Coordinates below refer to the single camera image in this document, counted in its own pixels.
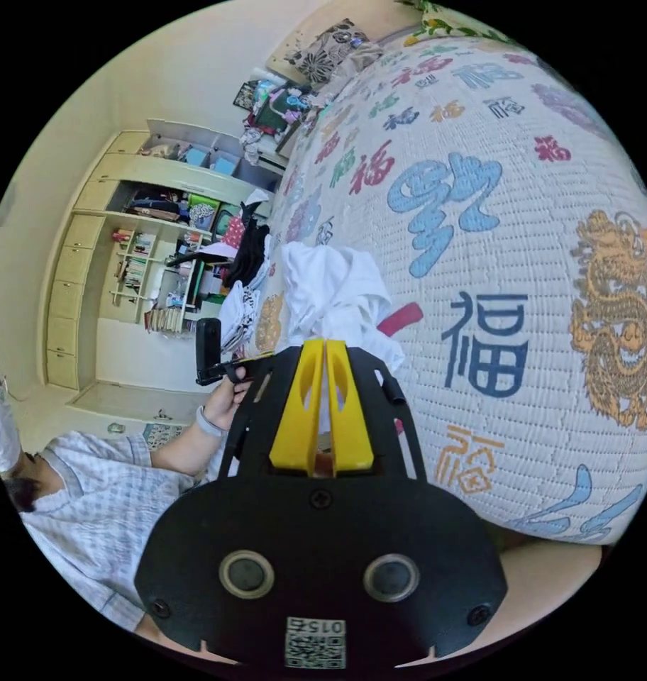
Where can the person's left forearm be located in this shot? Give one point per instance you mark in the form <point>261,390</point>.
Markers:
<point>188,444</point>

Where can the person's left hand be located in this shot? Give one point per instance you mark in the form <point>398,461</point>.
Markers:
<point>229,400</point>

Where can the white t-shirt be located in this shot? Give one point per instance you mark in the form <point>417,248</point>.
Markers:
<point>329,292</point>

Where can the cluttered bedside cabinet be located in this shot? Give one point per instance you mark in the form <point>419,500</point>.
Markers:
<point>273,114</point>

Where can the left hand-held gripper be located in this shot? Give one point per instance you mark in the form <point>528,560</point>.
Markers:
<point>249,367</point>

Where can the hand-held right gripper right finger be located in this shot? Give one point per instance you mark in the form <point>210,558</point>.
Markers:
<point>349,415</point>

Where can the bed with printed quilt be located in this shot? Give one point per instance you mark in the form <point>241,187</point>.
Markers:
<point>515,239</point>

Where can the cream cupboard with shelves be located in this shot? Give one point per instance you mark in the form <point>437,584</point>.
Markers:
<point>132,255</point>

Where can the black and white flowered pillow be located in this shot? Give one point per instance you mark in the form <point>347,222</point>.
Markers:
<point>326,53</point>

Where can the pile of clothes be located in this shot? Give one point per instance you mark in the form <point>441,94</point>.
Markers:
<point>245,266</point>

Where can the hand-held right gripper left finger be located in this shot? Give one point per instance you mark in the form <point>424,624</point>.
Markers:
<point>296,409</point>

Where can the person's body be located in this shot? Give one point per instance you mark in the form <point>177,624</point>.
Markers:
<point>73,489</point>

